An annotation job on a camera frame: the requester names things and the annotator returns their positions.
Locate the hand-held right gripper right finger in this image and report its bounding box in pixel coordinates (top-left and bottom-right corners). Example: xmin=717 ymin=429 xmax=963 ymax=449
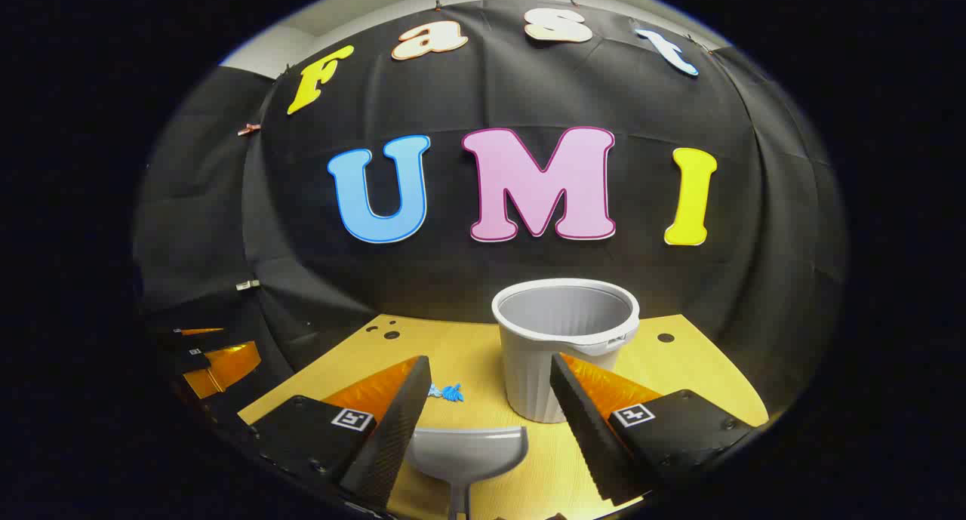
xmin=549 ymin=352 xmax=755 ymax=507

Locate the white ribbed garbage bin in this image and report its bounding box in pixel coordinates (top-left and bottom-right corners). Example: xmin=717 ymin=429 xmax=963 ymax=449
xmin=491 ymin=278 xmax=641 ymax=423

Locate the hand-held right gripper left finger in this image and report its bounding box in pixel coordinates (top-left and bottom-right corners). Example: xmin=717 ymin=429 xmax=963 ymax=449
xmin=240 ymin=355 xmax=432 ymax=509

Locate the wooden desktop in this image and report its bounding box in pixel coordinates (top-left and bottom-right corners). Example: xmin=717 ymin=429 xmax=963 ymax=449
xmin=238 ymin=314 xmax=769 ymax=520

